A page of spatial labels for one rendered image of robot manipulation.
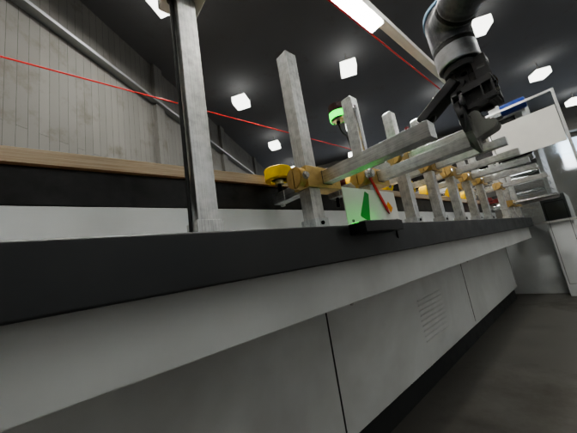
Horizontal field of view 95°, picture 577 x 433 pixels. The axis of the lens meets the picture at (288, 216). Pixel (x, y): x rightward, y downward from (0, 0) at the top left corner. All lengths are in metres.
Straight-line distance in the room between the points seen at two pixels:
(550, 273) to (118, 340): 3.33
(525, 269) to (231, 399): 3.07
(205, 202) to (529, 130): 3.12
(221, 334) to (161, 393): 0.23
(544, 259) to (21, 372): 3.40
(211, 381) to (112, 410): 0.18
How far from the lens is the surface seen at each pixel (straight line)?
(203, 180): 0.46
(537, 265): 3.41
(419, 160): 0.79
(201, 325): 0.44
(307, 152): 0.64
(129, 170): 0.65
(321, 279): 0.59
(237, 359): 0.71
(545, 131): 3.29
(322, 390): 0.91
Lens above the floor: 0.63
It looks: 10 degrees up
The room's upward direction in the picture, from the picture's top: 9 degrees counter-clockwise
